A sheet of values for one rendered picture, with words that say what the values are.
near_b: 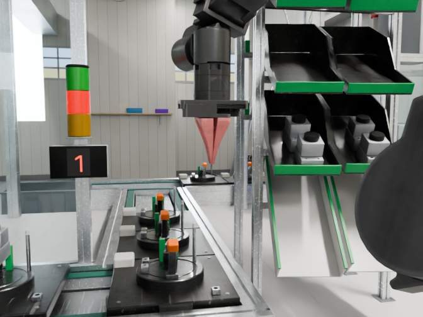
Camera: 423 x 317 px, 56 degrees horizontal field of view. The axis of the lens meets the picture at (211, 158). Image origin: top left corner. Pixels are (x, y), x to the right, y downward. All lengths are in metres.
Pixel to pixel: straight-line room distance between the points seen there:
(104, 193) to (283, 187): 1.24
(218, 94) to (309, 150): 0.27
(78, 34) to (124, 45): 7.91
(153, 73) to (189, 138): 1.73
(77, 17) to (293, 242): 0.68
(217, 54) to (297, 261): 0.45
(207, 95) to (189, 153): 8.80
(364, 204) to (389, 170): 0.02
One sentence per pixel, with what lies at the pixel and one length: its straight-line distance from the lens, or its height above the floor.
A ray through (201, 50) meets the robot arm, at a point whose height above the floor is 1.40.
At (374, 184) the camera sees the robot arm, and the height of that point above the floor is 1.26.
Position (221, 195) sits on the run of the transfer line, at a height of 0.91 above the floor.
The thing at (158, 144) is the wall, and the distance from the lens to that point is 8.79.
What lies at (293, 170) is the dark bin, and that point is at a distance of 0.79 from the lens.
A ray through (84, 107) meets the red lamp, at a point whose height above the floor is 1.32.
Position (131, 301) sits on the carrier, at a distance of 0.77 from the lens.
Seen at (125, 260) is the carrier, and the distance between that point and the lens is 0.93.
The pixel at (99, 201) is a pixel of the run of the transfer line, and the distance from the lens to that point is 2.03.
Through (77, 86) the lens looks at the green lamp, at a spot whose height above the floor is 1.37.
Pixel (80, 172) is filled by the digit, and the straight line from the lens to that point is 0.92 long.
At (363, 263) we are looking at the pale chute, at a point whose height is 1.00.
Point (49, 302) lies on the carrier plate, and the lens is 0.81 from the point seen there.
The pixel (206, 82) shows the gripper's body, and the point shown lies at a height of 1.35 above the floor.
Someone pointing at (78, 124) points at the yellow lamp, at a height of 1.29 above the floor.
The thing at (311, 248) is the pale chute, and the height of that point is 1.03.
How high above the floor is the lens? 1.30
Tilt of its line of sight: 5 degrees down
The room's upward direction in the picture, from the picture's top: straight up
